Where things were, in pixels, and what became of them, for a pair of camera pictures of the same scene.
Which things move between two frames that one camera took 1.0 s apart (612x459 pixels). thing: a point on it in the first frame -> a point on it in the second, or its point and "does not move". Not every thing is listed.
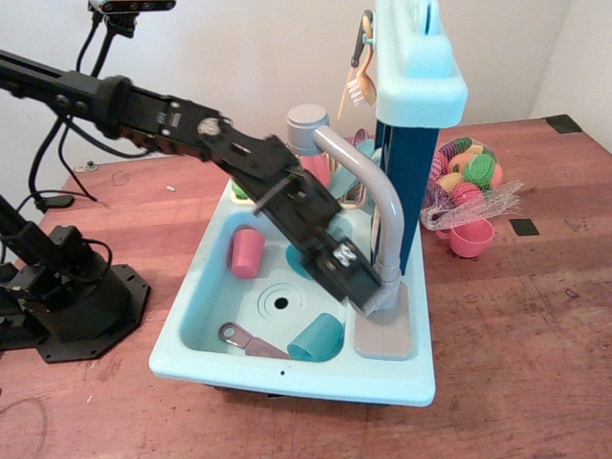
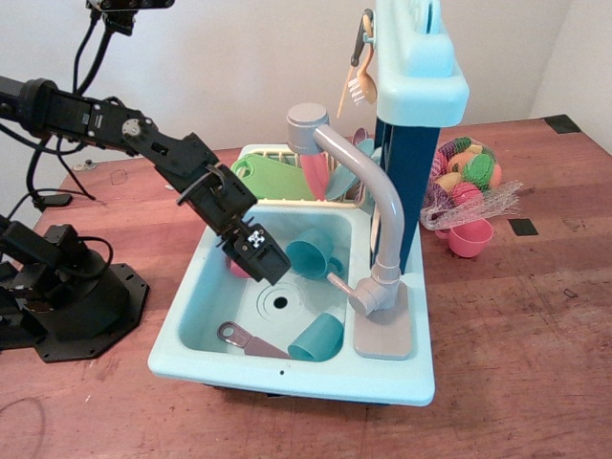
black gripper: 303,211 -> 220,202
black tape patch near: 524,227 does not move
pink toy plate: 318,164 does not move
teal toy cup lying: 321,340 does not move
